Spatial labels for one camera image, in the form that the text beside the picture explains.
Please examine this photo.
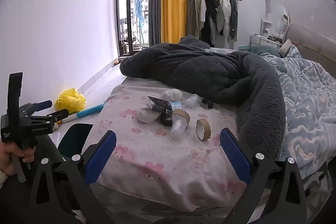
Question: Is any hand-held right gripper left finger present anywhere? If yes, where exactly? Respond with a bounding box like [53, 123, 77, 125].
[28, 130, 117, 224]

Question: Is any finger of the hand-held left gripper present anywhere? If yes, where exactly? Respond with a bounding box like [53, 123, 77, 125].
[25, 109, 69, 125]
[20, 100, 53, 115]

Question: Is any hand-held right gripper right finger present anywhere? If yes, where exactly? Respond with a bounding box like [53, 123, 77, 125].
[219, 127, 307, 224]

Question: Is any cardboard tape core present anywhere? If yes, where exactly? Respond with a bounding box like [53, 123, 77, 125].
[171, 109, 191, 130]
[196, 118, 212, 141]

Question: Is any clear bubble wrap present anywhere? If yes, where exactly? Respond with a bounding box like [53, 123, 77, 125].
[171, 115, 188, 141]

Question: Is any clear plastic wrapper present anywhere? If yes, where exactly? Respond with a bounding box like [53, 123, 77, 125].
[184, 94, 204, 107]

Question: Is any black tape roll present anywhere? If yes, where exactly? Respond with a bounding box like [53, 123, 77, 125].
[160, 110, 174, 127]

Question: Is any black dotted packet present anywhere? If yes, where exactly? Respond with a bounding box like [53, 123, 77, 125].
[147, 96, 173, 112]

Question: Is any round white paper ball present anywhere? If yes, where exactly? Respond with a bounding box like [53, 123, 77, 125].
[162, 89, 183, 102]

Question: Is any person's left hand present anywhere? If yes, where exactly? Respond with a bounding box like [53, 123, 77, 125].
[0, 141, 36, 176]

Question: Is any yellow plastic bag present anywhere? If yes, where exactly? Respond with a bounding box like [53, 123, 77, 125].
[55, 88, 87, 113]

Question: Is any blue plush back scratcher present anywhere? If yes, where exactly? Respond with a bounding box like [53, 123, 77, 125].
[61, 104, 103, 124]

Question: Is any pink printed blanket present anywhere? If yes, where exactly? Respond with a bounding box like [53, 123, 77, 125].
[97, 84, 252, 212]

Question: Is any blue wave-pattern quilt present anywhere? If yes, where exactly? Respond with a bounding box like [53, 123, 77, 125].
[262, 46, 336, 180]

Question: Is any dark grey fleece blanket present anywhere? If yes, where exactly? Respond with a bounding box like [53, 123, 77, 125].
[119, 35, 286, 161]

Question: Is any dark teal pillow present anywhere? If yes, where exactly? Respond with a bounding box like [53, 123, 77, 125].
[248, 46, 281, 56]

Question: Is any white vanity dresser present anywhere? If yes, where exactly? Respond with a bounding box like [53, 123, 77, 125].
[249, 34, 285, 48]

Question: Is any small beige pillow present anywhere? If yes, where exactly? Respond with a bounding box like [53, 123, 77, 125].
[279, 39, 292, 56]

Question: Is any brown sliding glass door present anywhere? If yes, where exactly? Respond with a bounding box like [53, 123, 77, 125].
[116, 0, 151, 57]

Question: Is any blue hanging garment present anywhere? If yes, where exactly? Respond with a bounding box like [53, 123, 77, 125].
[133, 0, 144, 28]

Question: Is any white desktop organiser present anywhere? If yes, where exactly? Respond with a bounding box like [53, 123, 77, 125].
[261, 20, 273, 35]

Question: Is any dark grey hanging vest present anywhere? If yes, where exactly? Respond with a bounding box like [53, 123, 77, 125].
[228, 0, 239, 42]

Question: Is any beige padded headboard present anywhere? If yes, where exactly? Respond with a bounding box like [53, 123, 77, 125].
[285, 23, 336, 75]

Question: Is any round vanity mirror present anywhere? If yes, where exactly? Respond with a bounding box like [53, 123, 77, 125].
[273, 5, 290, 35]

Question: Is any black hanging garment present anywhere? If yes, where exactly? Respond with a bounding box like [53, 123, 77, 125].
[201, 0, 219, 47]

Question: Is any beige hanging coat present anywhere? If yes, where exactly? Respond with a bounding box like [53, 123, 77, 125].
[189, 0, 206, 38]

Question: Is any white hanging jacket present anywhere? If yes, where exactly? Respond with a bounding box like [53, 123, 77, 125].
[210, 0, 232, 36]

